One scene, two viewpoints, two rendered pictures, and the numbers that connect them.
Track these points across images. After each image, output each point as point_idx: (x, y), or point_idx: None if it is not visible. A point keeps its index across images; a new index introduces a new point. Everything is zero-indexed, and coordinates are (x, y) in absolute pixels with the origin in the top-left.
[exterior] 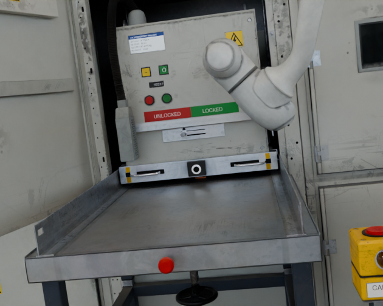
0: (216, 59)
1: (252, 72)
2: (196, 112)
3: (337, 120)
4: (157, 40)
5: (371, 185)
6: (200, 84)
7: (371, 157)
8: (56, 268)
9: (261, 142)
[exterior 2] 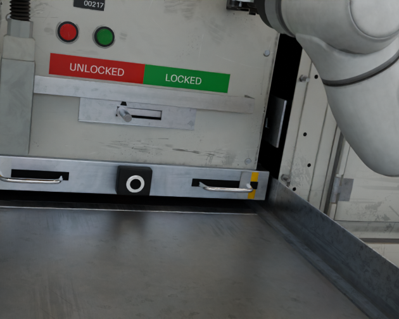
0: (375, 9)
1: None
2: (154, 76)
3: None
4: None
5: (390, 245)
6: (173, 25)
7: None
8: None
9: (247, 152)
